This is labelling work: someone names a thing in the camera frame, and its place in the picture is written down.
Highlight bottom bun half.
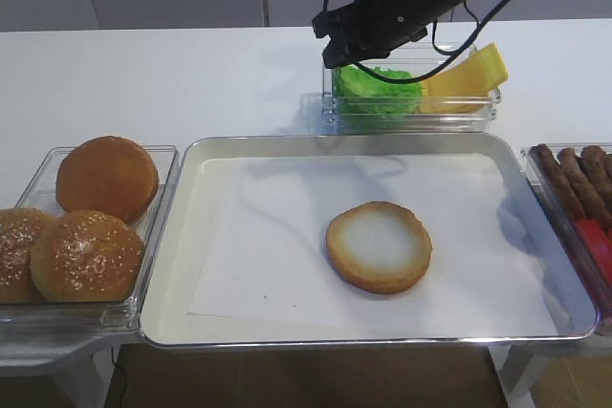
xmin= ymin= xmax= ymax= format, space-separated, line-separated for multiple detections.
xmin=325 ymin=201 xmax=432 ymax=294

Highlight clear plastic bun container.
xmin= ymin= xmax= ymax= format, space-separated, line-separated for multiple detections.
xmin=1 ymin=145 xmax=180 ymax=334

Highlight metal baking tray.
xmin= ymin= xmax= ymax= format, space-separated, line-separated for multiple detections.
xmin=140 ymin=133 xmax=599 ymax=348

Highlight sesame bun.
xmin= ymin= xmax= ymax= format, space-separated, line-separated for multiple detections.
xmin=30 ymin=210 xmax=144 ymax=303
xmin=1 ymin=208 xmax=55 ymax=304

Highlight left sesame bun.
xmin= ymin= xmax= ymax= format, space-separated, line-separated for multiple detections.
xmin=1 ymin=208 xmax=55 ymax=304

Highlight red tomato slices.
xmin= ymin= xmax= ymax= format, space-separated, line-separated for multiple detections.
xmin=575 ymin=219 xmax=611 ymax=319

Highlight yellow cheese slices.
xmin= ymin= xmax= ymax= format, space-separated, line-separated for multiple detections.
xmin=419 ymin=42 xmax=509 ymax=115

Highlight clear patty tomato container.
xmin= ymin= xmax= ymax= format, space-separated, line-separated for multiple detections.
xmin=522 ymin=143 xmax=611 ymax=336

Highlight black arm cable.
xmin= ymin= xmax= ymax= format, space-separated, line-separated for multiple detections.
xmin=322 ymin=0 xmax=575 ymax=84

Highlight brown meat patty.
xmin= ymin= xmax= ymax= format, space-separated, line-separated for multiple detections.
xmin=557 ymin=147 xmax=611 ymax=230
xmin=530 ymin=144 xmax=586 ymax=220
xmin=580 ymin=145 xmax=611 ymax=212

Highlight plain brown bun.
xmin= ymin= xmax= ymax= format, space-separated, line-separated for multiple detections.
xmin=55 ymin=136 xmax=159 ymax=224

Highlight green lettuce in container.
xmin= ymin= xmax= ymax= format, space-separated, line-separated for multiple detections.
xmin=333 ymin=66 xmax=424 ymax=118

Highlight right sesame bun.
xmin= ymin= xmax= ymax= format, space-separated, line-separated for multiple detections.
xmin=30 ymin=210 xmax=144 ymax=303

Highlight clear lettuce cheese container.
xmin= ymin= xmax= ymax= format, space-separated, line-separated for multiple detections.
xmin=321 ymin=45 xmax=501 ymax=135

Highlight white parchment paper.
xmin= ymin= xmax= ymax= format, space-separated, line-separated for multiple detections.
xmin=189 ymin=154 xmax=557 ymax=338

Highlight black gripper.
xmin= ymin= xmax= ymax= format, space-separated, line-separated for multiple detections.
xmin=312 ymin=0 xmax=459 ymax=69

